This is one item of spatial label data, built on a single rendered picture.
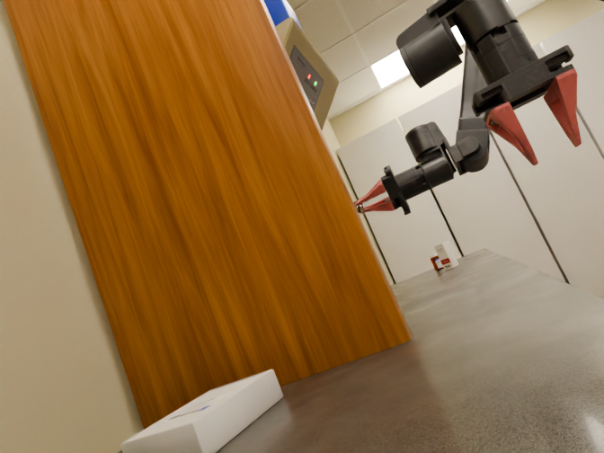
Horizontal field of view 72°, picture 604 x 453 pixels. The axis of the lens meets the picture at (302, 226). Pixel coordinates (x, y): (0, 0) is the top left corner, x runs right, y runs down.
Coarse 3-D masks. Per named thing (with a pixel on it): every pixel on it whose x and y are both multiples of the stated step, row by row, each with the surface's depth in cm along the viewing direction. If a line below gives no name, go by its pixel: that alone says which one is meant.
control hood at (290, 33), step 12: (288, 24) 73; (288, 36) 74; (300, 36) 78; (288, 48) 75; (300, 48) 79; (312, 48) 83; (312, 60) 86; (324, 72) 93; (324, 84) 96; (336, 84) 102; (324, 96) 98; (324, 108) 101; (324, 120) 104
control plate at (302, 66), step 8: (296, 48) 77; (296, 56) 79; (296, 64) 80; (304, 64) 83; (296, 72) 81; (304, 72) 84; (312, 72) 87; (304, 80) 85; (312, 80) 89; (320, 80) 92; (304, 88) 87; (312, 88) 90; (320, 88) 94; (312, 96) 92; (312, 104) 93
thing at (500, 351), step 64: (448, 320) 61; (512, 320) 46; (576, 320) 37; (320, 384) 54; (384, 384) 42; (448, 384) 35; (512, 384) 29; (576, 384) 26; (256, 448) 39; (320, 448) 33; (384, 448) 28; (448, 448) 24; (512, 448) 22; (576, 448) 19
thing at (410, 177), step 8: (384, 168) 88; (416, 168) 85; (392, 176) 84; (400, 176) 85; (408, 176) 84; (416, 176) 84; (400, 184) 85; (408, 184) 84; (416, 184) 84; (424, 184) 84; (400, 192) 85; (408, 192) 85; (416, 192) 85; (400, 200) 86; (408, 208) 85
